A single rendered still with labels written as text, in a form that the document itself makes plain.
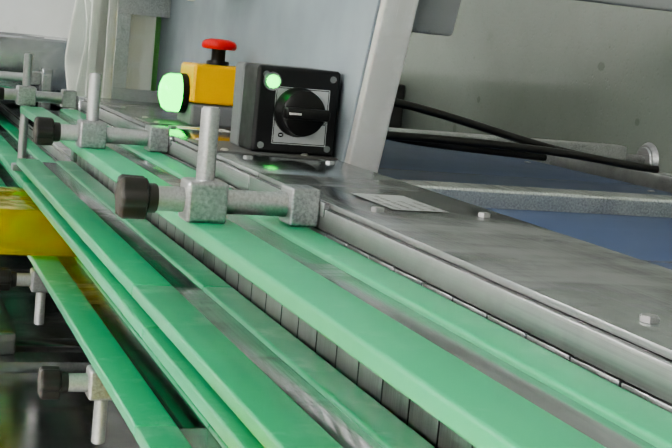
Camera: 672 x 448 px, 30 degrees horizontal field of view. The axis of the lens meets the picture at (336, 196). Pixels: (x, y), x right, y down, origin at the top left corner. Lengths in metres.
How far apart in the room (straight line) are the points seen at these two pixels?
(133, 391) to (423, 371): 0.58
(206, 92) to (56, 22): 4.07
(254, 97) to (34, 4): 4.35
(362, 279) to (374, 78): 0.48
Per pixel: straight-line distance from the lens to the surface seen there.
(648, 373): 0.49
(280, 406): 0.67
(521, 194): 1.07
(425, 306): 0.59
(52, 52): 2.70
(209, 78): 1.41
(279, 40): 1.36
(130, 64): 1.90
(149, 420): 0.96
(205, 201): 0.79
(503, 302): 0.58
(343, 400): 0.70
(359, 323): 0.54
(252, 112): 1.14
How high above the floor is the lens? 1.15
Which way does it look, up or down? 20 degrees down
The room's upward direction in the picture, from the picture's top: 87 degrees counter-clockwise
